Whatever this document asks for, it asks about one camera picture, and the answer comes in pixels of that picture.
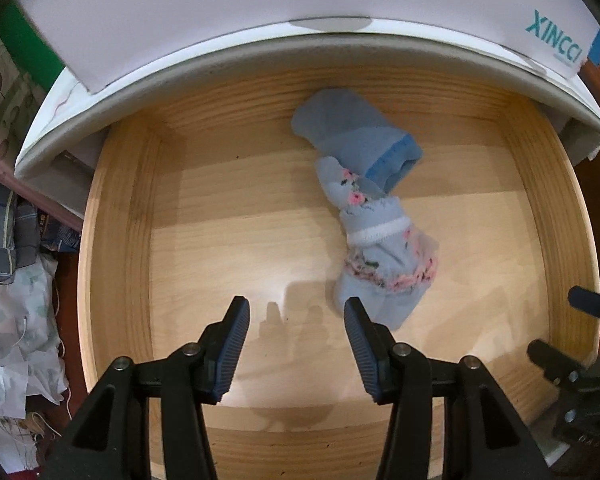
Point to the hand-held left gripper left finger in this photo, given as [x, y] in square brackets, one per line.
[232, 345]

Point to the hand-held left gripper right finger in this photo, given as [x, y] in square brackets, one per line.
[362, 350]

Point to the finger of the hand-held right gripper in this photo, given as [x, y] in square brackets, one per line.
[595, 304]
[555, 362]

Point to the floral sock with white band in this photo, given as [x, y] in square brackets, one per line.
[380, 260]

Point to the floral sock with scalloped cuff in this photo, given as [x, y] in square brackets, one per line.
[340, 185]

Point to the blue packet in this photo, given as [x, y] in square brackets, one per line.
[60, 235]

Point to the plain blue sock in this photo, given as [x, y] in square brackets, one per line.
[350, 135]

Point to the pink floral curtain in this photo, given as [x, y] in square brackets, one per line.
[5, 110]

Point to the green foam mat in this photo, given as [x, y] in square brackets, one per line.
[35, 55]

